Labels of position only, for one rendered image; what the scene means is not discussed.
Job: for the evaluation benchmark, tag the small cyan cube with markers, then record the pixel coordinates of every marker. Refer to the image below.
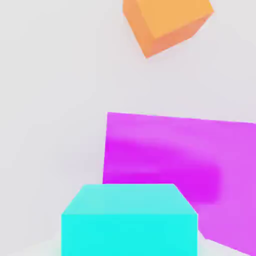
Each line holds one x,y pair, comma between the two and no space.
129,226

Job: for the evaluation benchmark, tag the small orange cube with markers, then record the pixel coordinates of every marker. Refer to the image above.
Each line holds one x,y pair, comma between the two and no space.
166,22

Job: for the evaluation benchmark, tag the large magenta box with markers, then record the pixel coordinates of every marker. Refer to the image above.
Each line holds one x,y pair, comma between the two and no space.
180,152

